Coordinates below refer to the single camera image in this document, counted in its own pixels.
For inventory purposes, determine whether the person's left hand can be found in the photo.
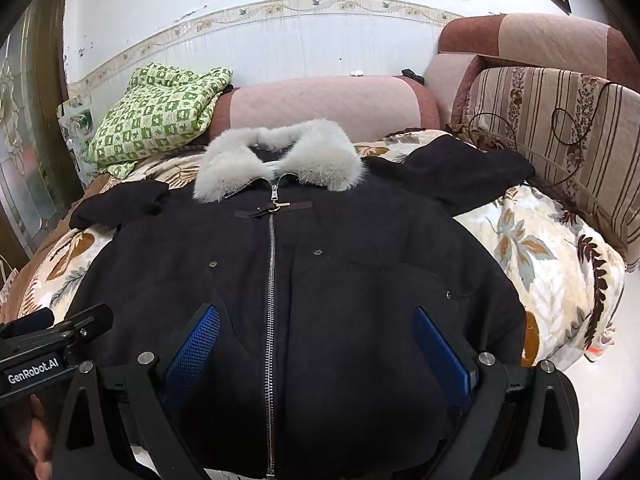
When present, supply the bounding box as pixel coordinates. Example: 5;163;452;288
0;394;57;480

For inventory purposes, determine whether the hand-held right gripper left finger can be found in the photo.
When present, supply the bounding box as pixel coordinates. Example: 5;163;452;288
52;304;221;480

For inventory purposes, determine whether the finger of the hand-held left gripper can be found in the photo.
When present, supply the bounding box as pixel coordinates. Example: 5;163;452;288
0;308;56;342
56;303;114;350

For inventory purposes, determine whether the green printed package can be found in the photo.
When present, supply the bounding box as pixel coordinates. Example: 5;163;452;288
56;101;97;162

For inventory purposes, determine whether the wooden door with patterned glass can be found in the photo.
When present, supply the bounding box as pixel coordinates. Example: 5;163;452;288
0;0;83;261

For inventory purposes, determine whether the black jacket with fur collar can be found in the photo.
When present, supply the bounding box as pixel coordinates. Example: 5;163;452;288
68;119;537;480

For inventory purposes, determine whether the striped floral cushion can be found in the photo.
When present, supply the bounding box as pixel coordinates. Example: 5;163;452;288
450;65;640;272

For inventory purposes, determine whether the green patterned quilt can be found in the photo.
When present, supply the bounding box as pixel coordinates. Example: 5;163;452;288
82;62;234;179

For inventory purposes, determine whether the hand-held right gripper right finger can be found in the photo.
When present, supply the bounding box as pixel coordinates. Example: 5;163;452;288
412;306;581;480

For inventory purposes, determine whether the leaf print blanket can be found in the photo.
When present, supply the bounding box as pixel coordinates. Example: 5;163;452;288
0;127;627;377

